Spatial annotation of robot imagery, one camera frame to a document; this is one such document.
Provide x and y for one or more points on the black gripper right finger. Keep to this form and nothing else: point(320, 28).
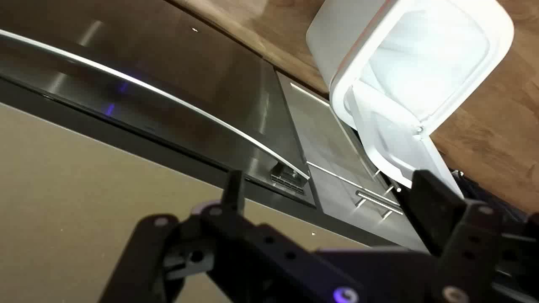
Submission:
point(448, 224)

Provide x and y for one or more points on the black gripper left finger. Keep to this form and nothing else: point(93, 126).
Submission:
point(152, 252)

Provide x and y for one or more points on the white plastic trash bin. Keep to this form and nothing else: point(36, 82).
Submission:
point(415, 60)

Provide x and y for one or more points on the white drawer base cabinet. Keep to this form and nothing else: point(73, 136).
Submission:
point(325, 139)

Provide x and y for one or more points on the stainless steel dishwasher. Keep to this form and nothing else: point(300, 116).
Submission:
point(186, 60)

